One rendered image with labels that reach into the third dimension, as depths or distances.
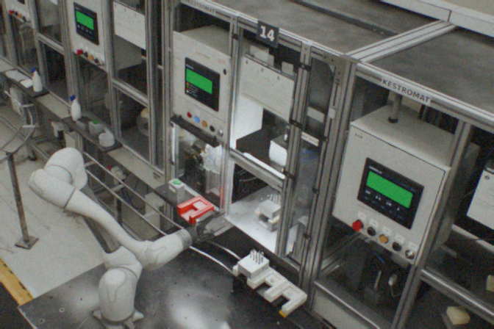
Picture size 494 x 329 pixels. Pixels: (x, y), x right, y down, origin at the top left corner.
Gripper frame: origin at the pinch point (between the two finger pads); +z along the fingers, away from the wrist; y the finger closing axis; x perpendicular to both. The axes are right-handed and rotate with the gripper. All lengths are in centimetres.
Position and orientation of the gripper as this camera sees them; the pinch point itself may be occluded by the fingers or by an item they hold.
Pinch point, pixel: (220, 219)
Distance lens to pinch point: 265.3
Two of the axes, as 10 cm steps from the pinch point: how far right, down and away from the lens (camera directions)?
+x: -7.0, -4.4, 5.6
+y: 0.8, -8.3, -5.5
